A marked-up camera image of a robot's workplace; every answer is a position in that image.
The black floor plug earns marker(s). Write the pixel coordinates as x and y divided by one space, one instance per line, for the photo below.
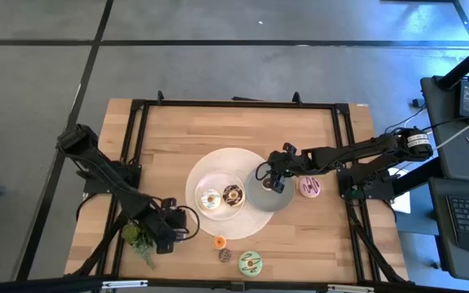
417 102

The small orange donut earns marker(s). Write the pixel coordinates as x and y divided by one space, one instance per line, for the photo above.
216 243

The black diagonal pole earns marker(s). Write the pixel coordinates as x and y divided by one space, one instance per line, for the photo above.
462 67

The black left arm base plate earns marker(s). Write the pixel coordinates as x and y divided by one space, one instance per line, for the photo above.
96 187

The white paper sheet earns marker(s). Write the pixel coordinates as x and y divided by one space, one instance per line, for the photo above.
402 203

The grey desk with adapter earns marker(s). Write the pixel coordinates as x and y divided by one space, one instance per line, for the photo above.
446 122

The small chocolate glazed donut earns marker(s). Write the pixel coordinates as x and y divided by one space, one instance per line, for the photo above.
266 186

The round woven cream placemat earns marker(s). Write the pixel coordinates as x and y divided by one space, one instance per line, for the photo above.
234 228

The silver aluminium bar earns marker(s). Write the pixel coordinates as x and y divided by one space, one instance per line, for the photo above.
124 284
350 289

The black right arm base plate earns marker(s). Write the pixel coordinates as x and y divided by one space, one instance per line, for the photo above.
383 194

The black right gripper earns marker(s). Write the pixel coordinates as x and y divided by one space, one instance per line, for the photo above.
285 163

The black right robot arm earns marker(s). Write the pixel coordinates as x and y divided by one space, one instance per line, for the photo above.
360 148

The white glazed donut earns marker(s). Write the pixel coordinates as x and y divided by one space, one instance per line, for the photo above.
208 205

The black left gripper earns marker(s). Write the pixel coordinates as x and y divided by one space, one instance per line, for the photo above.
160 230

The chocolate sprinkled donut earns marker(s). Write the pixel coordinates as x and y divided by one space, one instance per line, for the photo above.
226 195

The black flat bar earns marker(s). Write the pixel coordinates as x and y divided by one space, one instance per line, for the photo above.
246 98

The small brown sprinkled donut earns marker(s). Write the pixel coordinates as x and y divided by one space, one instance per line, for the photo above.
221 255

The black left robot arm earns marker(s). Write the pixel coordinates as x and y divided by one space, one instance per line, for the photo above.
104 171

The thin white rod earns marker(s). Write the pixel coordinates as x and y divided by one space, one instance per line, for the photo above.
462 130

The pink glazed donut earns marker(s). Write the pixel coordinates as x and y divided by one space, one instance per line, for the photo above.
304 187

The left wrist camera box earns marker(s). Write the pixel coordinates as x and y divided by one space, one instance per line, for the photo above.
175 219

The mint green glazed donut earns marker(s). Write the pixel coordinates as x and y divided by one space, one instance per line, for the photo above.
243 264

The white round plate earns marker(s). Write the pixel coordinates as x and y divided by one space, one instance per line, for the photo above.
218 214

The grey round plate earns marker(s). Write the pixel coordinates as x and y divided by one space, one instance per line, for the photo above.
267 201

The grey desk with keyboard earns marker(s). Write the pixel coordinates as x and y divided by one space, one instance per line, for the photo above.
440 244

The small green potted plant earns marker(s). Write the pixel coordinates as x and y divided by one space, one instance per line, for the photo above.
130 234

